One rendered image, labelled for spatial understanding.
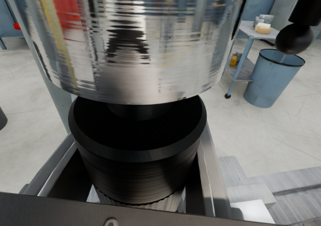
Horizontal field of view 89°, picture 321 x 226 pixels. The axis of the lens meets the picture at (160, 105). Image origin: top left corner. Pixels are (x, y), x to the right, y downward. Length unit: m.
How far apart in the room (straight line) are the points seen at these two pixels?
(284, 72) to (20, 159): 2.70
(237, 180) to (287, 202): 0.16
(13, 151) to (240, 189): 1.85
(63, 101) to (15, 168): 1.33
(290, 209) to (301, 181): 0.10
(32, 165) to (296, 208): 1.70
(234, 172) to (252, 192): 0.07
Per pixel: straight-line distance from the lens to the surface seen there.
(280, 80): 2.32
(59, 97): 0.55
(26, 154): 1.89
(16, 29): 4.56
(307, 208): 0.55
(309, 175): 0.62
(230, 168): 0.42
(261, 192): 0.37
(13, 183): 1.75
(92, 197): 0.52
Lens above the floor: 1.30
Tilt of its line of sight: 39 degrees down
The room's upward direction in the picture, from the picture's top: 5 degrees clockwise
